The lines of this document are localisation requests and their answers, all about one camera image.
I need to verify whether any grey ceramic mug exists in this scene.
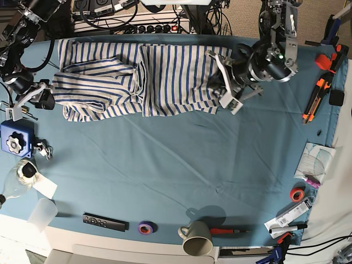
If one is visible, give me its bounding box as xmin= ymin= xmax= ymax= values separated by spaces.
xmin=178 ymin=221 xmax=213 ymax=256

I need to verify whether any clear plastic bottle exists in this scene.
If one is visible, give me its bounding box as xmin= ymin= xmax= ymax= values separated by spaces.
xmin=1 ymin=158 xmax=38 ymax=207

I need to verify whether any white packaged item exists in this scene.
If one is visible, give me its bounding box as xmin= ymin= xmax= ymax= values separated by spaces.
xmin=264 ymin=197 xmax=313 ymax=239

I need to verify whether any orange black clamp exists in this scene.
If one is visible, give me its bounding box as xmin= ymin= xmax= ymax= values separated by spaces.
xmin=315 ymin=44 xmax=349 ymax=74

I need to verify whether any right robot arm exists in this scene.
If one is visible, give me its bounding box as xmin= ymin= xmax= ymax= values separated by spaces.
xmin=1 ymin=1 xmax=65 ymax=122

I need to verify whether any blue table cloth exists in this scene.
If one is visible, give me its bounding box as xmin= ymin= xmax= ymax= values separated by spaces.
xmin=0 ymin=34 xmax=349 ymax=246

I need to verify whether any orange tape roll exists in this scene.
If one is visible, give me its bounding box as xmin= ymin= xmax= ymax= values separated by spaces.
xmin=289 ymin=187 xmax=305 ymax=203

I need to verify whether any black power strip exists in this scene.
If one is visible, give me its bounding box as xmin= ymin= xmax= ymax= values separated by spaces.
xmin=122 ymin=24 xmax=182 ymax=35

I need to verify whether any black cable tie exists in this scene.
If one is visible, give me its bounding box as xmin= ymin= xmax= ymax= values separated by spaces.
xmin=46 ymin=60 xmax=59 ymax=69

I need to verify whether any black marker pen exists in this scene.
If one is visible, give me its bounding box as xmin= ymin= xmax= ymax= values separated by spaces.
xmin=269 ymin=224 xmax=307 ymax=234

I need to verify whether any black square box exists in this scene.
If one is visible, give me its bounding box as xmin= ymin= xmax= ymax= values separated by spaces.
xmin=329 ymin=89 xmax=345 ymax=107

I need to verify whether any metal rod with spring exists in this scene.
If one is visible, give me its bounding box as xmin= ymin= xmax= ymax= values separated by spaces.
xmin=0 ymin=100 xmax=39 ymax=121

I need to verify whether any purple small tube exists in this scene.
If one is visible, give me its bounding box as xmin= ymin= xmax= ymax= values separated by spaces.
xmin=302 ymin=175 xmax=321 ymax=189

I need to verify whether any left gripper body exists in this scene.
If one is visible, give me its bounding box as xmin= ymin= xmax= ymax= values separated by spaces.
xmin=205 ymin=43 xmax=263 ymax=115

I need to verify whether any blue white striped T-shirt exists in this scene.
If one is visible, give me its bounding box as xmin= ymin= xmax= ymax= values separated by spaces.
xmin=52 ymin=40 xmax=231 ymax=122

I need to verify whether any purple tape roll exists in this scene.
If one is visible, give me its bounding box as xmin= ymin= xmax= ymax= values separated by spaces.
xmin=138 ymin=221 xmax=155 ymax=235

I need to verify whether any orange black utility knife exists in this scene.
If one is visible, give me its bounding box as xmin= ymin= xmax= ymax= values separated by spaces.
xmin=302 ymin=72 xmax=333 ymax=124

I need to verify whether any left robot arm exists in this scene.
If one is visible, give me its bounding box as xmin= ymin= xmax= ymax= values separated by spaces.
xmin=206 ymin=1 xmax=302 ymax=114

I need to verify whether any small white keyring gadget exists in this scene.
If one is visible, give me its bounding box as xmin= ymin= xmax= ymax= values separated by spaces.
xmin=34 ymin=141 xmax=53 ymax=160

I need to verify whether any leaf patterned paper roll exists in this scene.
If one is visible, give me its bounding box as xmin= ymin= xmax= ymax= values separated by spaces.
xmin=294 ymin=142 xmax=336 ymax=182

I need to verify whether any black remote control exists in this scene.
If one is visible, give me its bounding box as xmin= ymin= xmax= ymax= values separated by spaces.
xmin=82 ymin=212 xmax=129 ymax=232

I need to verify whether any white paper card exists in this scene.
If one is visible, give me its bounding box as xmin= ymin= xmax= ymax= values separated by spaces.
xmin=32 ymin=172 xmax=57 ymax=199

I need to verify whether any red handled screwdriver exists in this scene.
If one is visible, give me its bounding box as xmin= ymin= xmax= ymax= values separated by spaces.
xmin=210 ymin=228 xmax=249 ymax=235

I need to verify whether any translucent plastic cup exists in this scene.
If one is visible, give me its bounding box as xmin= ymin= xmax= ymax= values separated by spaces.
xmin=27 ymin=198 xmax=58 ymax=233

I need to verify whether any blue box with knob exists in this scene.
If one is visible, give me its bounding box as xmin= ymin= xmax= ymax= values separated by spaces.
xmin=1 ymin=119 xmax=35 ymax=158

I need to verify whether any blue black bar clamp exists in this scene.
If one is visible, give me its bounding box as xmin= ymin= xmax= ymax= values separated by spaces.
xmin=256 ymin=232 xmax=293 ymax=264

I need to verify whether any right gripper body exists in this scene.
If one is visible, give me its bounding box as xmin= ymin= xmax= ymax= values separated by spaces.
xmin=9 ymin=79 xmax=53 ymax=107

